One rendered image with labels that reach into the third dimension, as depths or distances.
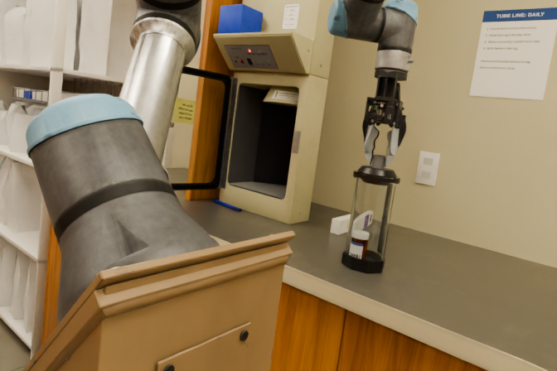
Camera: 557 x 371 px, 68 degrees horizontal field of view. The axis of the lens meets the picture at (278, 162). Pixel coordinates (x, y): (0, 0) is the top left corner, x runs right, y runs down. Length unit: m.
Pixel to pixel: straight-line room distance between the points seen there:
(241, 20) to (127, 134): 0.96
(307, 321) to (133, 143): 0.68
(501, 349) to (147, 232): 0.63
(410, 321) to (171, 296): 0.59
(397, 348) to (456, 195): 0.75
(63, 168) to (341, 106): 1.38
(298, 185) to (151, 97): 0.74
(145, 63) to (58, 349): 0.47
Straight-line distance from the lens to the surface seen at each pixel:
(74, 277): 0.37
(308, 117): 1.28
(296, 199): 1.30
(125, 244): 0.36
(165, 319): 0.33
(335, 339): 0.97
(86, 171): 0.41
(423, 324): 0.83
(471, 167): 1.51
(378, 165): 0.98
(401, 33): 0.95
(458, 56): 1.56
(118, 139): 0.42
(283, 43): 1.23
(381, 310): 0.86
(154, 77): 0.68
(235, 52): 1.38
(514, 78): 1.50
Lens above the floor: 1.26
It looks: 6 degrees down
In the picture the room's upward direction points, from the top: 7 degrees clockwise
